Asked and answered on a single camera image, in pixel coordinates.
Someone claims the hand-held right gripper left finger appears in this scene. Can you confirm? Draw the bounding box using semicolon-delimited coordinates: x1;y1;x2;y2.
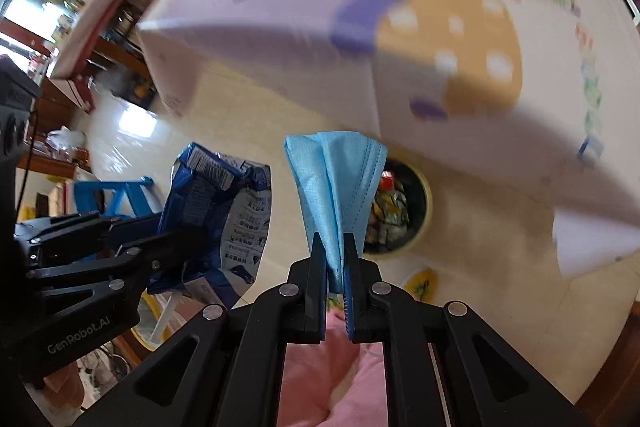
72;232;329;427

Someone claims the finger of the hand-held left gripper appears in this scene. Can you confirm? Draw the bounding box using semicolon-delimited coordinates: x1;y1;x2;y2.
26;228;212;309
15;211;174;254

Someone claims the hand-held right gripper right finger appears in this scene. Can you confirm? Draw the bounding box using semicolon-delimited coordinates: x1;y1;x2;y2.
342;232;596;427

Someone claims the blue white snack packet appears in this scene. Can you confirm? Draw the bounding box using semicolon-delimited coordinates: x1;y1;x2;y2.
147;142;273;308

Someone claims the blue face mask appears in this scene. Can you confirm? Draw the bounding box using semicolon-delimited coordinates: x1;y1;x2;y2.
283;131;389;295

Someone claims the dark bin with yellow rim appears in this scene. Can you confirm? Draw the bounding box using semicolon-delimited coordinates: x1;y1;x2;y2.
362;154;435;260

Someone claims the person's left forearm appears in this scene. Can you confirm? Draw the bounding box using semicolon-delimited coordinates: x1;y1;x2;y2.
42;354;86;410

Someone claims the blue plastic stool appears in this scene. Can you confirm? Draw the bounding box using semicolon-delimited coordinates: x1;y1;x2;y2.
72;176;156;220

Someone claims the yellow right slipper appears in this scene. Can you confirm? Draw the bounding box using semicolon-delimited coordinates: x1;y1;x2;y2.
402;268;440;303

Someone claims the person's left leg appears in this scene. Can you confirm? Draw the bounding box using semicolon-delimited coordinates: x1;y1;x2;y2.
282;342;351;427

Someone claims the white plastic bag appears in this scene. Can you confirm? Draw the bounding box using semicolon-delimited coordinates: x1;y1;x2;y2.
46;127;88;152

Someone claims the pile of discarded wrappers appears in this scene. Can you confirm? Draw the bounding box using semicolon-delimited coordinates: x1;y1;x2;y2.
365;169;413;253

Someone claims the wooden dining table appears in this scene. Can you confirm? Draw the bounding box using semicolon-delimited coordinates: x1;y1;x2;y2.
47;0;261;115

